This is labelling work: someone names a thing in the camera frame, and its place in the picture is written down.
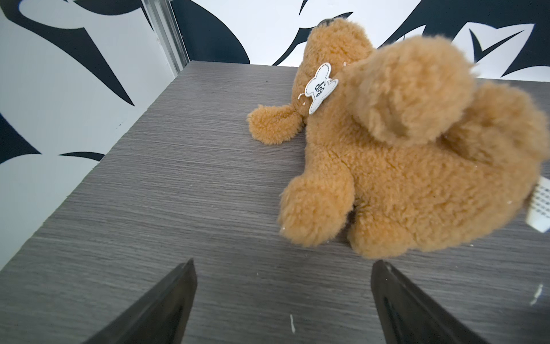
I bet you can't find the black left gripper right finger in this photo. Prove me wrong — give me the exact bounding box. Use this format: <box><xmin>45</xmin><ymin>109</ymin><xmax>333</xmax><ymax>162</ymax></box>
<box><xmin>370</xmin><ymin>260</ymin><xmax>487</xmax><ymax>344</ymax></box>

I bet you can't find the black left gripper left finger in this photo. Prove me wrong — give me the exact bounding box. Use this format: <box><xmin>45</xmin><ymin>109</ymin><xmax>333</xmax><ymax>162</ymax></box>
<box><xmin>85</xmin><ymin>259</ymin><xmax>198</xmax><ymax>343</ymax></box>

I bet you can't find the brown teddy bear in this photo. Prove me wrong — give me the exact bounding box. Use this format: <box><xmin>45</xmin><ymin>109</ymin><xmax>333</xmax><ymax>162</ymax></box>
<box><xmin>247</xmin><ymin>18</ymin><xmax>549</xmax><ymax>259</ymax></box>

